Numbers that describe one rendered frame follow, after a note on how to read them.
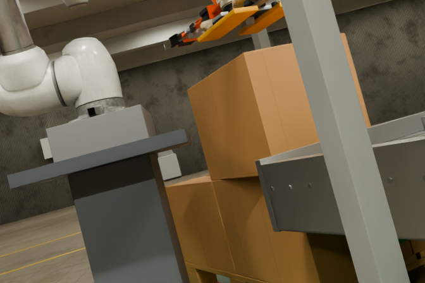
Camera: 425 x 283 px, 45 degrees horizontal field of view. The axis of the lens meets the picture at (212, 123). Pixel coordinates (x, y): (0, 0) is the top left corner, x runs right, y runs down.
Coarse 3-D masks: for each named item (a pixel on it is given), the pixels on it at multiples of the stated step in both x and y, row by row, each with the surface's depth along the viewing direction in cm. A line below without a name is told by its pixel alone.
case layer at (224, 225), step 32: (192, 192) 234; (224, 192) 205; (256, 192) 181; (192, 224) 243; (224, 224) 212; (256, 224) 187; (192, 256) 253; (224, 256) 219; (256, 256) 192; (288, 256) 171; (320, 256) 160
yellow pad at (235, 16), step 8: (232, 8) 185; (240, 8) 176; (248, 8) 178; (256, 8) 179; (224, 16) 182; (232, 16) 178; (240, 16) 181; (248, 16) 184; (216, 24) 188; (224, 24) 186; (232, 24) 189; (208, 32) 196; (216, 32) 196; (224, 32) 200; (200, 40) 204; (208, 40) 207
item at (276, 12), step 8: (272, 8) 188; (280, 8) 185; (256, 16) 206; (264, 16) 193; (272, 16) 195; (280, 16) 198; (256, 24) 200; (264, 24) 204; (240, 32) 212; (248, 32) 212; (256, 32) 216
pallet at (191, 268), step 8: (416, 256) 178; (424, 256) 177; (192, 264) 254; (408, 264) 174; (416, 264) 175; (424, 264) 177; (192, 272) 257; (200, 272) 254; (208, 272) 255; (216, 272) 229; (224, 272) 222; (408, 272) 184; (416, 272) 180; (424, 272) 177; (192, 280) 260; (200, 280) 253; (208, 280) 254; (216, 280) 256; (232, 280) 216; (240, 280) 209; (248, 280) 202; (256, 280) 196; (416, 280) 181; (424, 280) 178
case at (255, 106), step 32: (256, 64) 163; (288, 64) 167; (352, 64) 176; (192, 96) 213; (224, 96) 183; (256, 96) 161; (288, 96) 165; (224, 128) 190; (256, 128) 166; (288, 128) 164; (224, 160) 197
